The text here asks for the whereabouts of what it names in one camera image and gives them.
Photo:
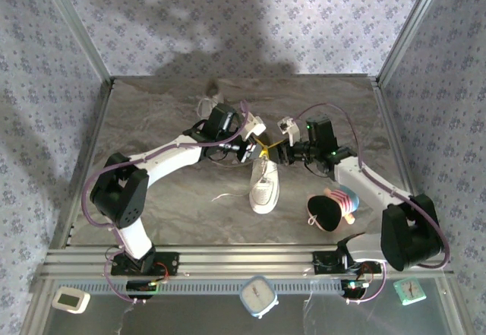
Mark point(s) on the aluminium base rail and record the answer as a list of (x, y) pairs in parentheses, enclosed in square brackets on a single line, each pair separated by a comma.
[(247, 261)]

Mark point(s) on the white lace-up sneaker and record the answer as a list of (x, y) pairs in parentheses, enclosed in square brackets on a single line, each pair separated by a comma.
[(216, 97), (264, 194)]

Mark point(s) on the white digital timer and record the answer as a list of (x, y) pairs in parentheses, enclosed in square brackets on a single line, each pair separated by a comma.
[(70, 300)]

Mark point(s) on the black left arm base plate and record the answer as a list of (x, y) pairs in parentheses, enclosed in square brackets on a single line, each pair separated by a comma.
[(171, 263)]

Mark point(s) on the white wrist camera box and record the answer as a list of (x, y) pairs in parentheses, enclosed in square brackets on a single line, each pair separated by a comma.
[(292, 130), (253, 125)]

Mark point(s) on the black-haired plush doll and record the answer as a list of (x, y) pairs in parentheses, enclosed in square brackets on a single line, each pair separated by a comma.
[(324, 211)]

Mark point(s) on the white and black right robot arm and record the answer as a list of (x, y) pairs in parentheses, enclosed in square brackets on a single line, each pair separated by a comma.
[(364, 183)]

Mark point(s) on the green alarm clock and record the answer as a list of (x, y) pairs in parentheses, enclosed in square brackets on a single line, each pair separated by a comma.
[(409, 291)]

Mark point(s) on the black left controller board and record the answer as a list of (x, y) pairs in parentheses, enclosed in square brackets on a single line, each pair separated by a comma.
[(140, 285)]

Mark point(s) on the black right controller board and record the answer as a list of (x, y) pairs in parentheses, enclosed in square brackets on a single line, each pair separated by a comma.
[(355, 285)]

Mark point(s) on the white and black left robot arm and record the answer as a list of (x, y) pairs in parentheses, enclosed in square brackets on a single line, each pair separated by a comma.
[(171, 160)]

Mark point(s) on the aluminium frame post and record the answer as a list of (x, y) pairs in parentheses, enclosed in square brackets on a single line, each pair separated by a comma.
[(409, 27), (84, 35)]

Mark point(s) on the black controller board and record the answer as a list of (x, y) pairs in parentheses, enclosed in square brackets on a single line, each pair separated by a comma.
[(140, 285), (355, 285)]

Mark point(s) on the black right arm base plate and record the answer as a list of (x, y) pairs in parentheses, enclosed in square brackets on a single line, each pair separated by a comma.
[(322, 263)]

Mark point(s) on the aluminium side frame rail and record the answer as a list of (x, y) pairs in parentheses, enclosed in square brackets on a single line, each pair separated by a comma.
[(84, 152), (391, 122)]

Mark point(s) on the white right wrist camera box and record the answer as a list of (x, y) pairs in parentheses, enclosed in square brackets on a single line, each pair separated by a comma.
[(292, 130)]

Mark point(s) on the blue and white square clock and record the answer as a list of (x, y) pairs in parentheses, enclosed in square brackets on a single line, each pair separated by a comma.
[(259, 297)]

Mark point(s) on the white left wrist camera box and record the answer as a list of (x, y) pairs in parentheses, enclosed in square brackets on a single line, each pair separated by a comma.
[(253, 125)]

